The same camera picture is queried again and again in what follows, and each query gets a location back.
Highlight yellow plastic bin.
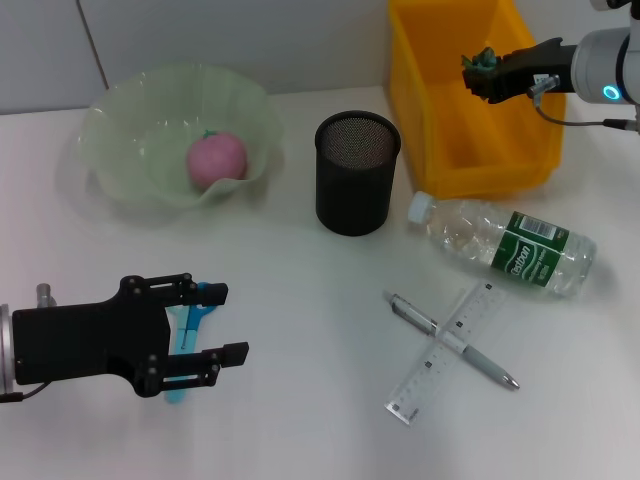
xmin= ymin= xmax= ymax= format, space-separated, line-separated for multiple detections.
xmin=388 ymin=0 xmax=569 ymax=200

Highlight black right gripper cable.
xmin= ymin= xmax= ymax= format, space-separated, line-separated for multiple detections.
xmin=527 ymin=74 xmax=640 ymax=135

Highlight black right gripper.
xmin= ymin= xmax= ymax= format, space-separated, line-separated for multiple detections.
xmin=462 ymin=37 xmax=579 ymax=105

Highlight clear green-label water bottle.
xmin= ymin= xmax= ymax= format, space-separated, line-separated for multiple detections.
xmin=407 ymin=191 xmax=599 ymax=299

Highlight translucent green fruit plate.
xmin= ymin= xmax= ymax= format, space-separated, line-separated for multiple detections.
xmin=79 ymin=62 xmax=286 ymax=211

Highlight grey clear ballpoint pen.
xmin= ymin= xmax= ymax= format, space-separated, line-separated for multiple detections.
xmin=383 ymin=292 xmax=521 ymax=390

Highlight blue capped scissors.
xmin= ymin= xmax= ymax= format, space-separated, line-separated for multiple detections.
xmin=164 ymin=282 xmax=216 ymax=404

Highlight clear plastic ruler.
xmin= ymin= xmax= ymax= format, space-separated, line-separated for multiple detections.
xmin=383 ymin=280 xmax=506 ymax=427

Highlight black mesh pen holder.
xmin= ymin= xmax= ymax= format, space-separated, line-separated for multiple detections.
xmin=313 ymin=110 xmax=403 ymax=237

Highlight green plastic wrapper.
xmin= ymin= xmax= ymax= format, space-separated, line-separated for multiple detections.
xmin=460 ymin=46 xmax=500 ymax=76

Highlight pink peach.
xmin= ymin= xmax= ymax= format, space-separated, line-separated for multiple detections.
xmin=186 ymin=129 xmax=249 ymax=190

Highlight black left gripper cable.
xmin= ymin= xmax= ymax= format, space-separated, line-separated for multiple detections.
xmin=0 ymin=382 xmax=51 ymax=404

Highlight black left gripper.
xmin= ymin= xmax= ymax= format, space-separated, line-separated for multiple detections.
xmin=10 ymin=271 xmax=230 ymax=399

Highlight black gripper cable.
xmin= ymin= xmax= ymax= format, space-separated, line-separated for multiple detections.
xmin=0 ymin=382 xmax=51 ymax=404
xmin=527 ymin=74 xmax=640 ymax=135

